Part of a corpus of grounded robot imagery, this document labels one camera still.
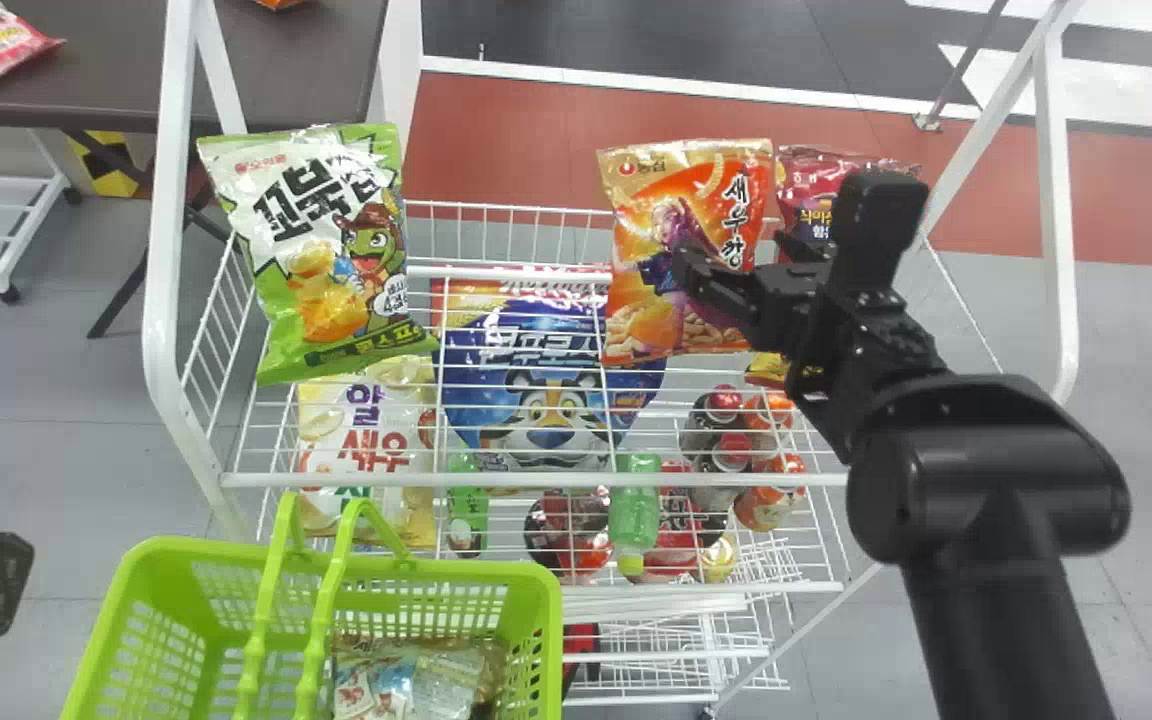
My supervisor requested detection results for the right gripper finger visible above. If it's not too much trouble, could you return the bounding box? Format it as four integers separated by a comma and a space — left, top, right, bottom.
700, 298, 779, 355
672, 242, 759, 307

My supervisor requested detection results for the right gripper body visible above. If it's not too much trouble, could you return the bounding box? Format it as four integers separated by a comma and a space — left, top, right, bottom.
748, 260, 845, 367

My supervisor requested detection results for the orange snack packet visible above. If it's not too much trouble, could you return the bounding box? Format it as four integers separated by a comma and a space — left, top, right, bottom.
596, 138, 776, 369

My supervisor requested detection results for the black bottle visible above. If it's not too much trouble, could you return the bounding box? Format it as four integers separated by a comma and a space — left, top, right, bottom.
688, 432, 759, 513
682, 386, 749, 459

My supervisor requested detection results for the orange bottle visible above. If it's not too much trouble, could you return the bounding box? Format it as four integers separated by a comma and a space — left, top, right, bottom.
744, 392, 799, 433
733, 452, 809, 533

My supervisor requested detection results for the red snack packet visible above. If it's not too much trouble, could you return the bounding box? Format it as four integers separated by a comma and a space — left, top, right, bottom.
774, 145, 923, 265

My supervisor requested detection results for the blue cereal bag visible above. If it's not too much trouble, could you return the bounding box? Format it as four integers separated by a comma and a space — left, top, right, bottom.
430, 278, 668, 473

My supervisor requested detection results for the green bottle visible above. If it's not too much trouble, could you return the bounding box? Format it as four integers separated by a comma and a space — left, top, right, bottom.
607, 453, 663, 583

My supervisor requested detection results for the green can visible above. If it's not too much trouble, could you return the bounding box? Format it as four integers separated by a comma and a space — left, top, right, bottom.
445, 452, 491, 559

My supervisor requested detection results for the white snack packet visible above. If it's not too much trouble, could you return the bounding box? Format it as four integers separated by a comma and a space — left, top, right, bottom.
295, 355, 439, 549

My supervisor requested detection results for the green snack packet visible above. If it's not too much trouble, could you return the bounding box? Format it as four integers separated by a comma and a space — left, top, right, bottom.
197, 122, 441, 388

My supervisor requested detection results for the green basket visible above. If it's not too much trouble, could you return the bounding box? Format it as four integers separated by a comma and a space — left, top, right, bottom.
60, 490, 565, 720

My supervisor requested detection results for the dark side table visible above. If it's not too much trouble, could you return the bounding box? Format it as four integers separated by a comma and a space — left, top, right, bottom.
0, 0, 389, 341

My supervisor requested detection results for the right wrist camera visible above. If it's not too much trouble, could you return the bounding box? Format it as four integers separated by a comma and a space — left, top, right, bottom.
829, 167, 931, 301

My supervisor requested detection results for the white wire rack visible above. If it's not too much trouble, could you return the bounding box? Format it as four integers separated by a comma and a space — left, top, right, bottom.
141, 0, 1083, 720

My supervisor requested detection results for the yellow black striped post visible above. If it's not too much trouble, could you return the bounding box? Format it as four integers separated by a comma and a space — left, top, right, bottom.
68, 130, 155, 199

